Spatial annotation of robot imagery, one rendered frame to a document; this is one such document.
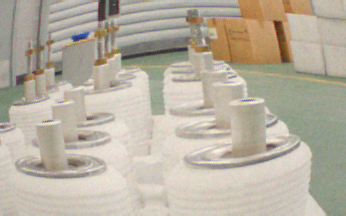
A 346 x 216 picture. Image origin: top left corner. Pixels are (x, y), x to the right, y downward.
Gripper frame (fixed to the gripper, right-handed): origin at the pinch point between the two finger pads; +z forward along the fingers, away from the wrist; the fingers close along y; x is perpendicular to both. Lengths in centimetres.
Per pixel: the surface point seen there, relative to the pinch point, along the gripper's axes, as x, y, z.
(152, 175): 0.5, -20.1, 19.3
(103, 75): 3.1, -12.4, 8.5
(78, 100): 11.0, -41.2, 8.3
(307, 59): -159, 265, 28
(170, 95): -3.6, -15.6, 11.6
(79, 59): 0.5, 26.6, 7.4
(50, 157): 17, -64, 9
